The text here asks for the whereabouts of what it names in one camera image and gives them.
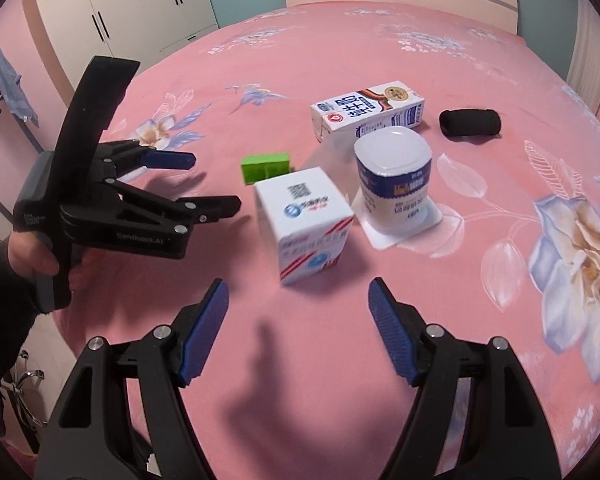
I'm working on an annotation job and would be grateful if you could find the chrome metal frame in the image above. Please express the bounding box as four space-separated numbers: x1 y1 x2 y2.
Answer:
0 350 48 431

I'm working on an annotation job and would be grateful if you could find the beige curtain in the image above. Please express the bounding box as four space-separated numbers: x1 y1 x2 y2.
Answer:
565 0 600 111

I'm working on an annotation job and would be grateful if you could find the cream wardrobe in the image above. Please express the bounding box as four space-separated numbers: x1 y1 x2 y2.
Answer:
22 0 220 58

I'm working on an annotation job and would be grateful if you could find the white blue milk carton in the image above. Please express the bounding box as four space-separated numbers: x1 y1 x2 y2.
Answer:
310 80 427 145

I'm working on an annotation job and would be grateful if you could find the white yogurt cup blue label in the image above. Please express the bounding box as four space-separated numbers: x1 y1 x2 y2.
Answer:
352 127 446 251

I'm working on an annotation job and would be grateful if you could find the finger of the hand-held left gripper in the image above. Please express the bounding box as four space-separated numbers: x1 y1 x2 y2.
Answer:
107 180 242 233
97 140 197 183

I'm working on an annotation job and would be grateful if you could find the blue hanging cloth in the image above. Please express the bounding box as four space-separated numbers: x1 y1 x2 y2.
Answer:
0 37 40 128

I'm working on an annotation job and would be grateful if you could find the translucent plastic cup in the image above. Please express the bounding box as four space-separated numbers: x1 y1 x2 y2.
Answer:
253 166 356 287

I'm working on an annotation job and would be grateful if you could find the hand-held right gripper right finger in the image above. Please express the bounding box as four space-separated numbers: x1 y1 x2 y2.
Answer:
368 277 563 480

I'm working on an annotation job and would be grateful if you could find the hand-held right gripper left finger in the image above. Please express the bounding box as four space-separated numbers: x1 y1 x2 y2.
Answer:
32 278 230 480

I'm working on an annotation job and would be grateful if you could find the green plastic block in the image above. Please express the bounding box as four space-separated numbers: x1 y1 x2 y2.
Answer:
240 151 292 184

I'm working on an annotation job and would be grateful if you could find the black foam roll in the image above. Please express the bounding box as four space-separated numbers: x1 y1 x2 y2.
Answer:
439 108 502 138

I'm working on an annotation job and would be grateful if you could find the person's left hand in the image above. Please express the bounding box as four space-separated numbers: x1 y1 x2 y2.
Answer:
7 234 103 292

